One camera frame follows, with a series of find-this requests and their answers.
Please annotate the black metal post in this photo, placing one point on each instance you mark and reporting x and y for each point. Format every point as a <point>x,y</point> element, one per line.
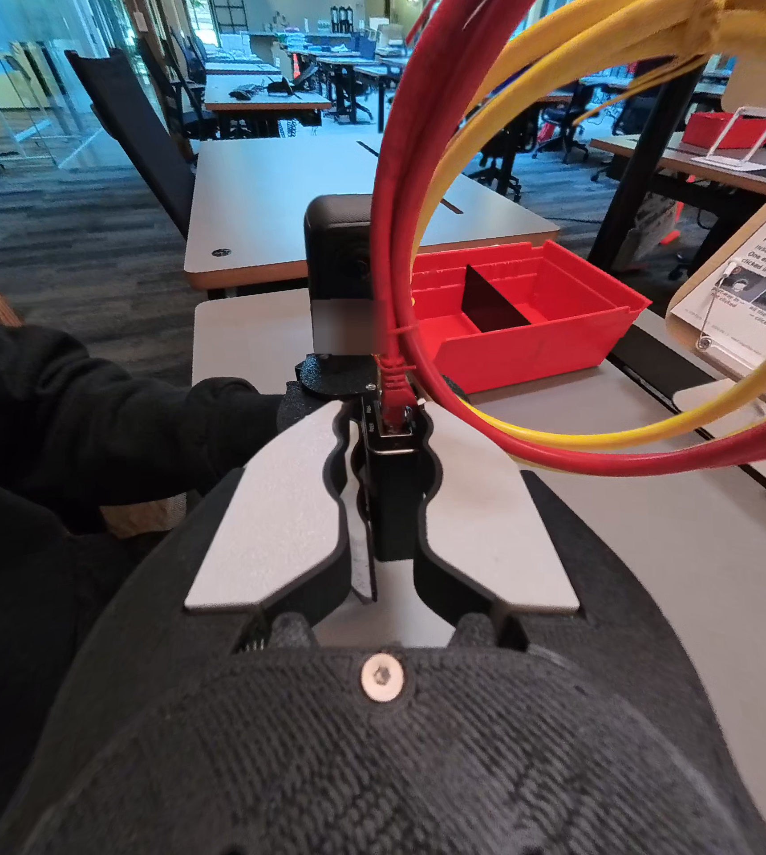
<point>650,167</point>

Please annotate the person's black-clad torso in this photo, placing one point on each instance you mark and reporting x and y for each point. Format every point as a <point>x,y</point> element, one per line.
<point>2,601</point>

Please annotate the red storage bin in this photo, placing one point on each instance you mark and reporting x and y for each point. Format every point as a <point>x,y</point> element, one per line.
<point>523,361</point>
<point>710,130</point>

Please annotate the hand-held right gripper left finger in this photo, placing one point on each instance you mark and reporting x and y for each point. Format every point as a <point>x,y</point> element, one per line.
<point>269,534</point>

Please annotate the background office desk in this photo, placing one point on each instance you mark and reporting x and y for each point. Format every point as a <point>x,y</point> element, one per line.
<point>256,100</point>

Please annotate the person's left forearm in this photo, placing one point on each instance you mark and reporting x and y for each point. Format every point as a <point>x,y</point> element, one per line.
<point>209,434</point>

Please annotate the grey desk with wooden edge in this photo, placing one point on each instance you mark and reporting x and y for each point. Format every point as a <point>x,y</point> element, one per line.
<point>276,214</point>

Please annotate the black bin divider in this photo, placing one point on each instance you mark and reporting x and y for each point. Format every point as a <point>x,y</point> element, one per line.
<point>493,304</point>

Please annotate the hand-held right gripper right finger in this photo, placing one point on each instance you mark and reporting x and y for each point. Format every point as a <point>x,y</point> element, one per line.
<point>496,534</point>

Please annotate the black ethernet port box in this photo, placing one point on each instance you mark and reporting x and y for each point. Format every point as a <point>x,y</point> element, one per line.
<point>393,507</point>

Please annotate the black flat pad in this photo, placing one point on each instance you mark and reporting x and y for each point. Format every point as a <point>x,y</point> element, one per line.
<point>656,361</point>

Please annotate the instruction sheet stand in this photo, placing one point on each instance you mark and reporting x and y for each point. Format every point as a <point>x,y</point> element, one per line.
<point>743,280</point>

